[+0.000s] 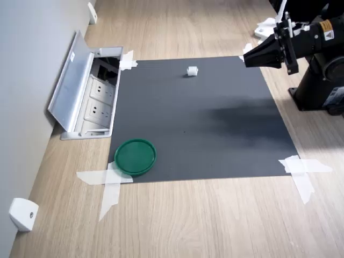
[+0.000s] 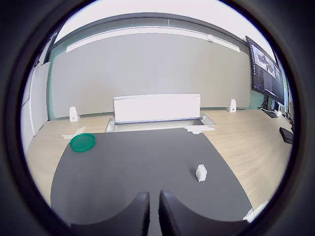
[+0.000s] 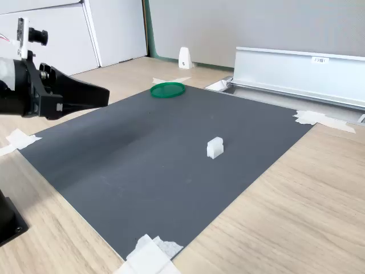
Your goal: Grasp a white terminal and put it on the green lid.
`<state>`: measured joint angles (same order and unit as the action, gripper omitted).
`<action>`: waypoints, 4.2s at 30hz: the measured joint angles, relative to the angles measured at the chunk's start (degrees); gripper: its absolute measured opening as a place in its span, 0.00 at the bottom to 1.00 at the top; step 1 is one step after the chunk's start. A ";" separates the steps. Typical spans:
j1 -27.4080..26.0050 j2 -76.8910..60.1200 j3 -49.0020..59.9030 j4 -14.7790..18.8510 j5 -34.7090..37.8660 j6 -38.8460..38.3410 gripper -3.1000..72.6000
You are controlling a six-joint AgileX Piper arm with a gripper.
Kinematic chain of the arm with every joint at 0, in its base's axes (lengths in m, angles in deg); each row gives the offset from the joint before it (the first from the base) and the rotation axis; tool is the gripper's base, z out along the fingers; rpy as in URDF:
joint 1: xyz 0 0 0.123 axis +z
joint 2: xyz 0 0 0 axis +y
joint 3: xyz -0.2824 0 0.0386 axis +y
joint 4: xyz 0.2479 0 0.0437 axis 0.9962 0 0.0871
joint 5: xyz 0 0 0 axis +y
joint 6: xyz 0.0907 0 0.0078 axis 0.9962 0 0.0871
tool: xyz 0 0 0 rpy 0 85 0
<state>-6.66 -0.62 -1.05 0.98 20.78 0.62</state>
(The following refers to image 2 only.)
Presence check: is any small white plastic terminal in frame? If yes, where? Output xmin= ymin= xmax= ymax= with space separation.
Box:
xmin=195 ymin=163 xmax=208 ymax=183

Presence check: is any round green lid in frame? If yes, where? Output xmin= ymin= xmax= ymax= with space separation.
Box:
xmin=69 ymin=133 xmax=96 ymax=152

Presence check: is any dark grey mat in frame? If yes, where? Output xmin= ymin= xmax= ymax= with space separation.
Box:
xmin=50 ymin=127 xmax=254 ymax=226

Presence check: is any white masking tape patch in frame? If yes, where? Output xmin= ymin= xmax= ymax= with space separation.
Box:
xmin=184 ymin=124 xmax=217 ymax=135
xmin=243 ymin=200 xmax=269 ymax=224

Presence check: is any black keyboard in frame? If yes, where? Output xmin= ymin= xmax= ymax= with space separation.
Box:
xmin=279 ymin=126 xmax=295 ymax=145

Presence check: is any grey desk partition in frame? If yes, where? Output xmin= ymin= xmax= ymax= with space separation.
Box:
xmin=48 ymin=24 xmax=253 ymax=121

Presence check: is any white side partition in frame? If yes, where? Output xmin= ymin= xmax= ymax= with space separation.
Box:
xmin=21 ymin=61 xmax=51 ymax=150

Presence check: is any black computer monitor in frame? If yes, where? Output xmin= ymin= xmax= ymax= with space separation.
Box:
xmin=245 ymin=35 xmax=288 ymax=118

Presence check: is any silver cable duct tray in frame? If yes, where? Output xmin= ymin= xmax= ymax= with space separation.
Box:
xmin=105 ymin=112 xmax=215 ymax=133

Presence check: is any silver cable duct flap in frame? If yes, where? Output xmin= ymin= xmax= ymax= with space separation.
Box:
xmin=113 ymin=93 xmax=201 ymax=124

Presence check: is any white partition clamp bracket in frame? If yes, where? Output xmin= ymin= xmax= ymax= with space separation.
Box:
xmin=69 ymin=106 xmax=79 ymax=122
xmin=227 ymin=99 xmax=238 ymax=114

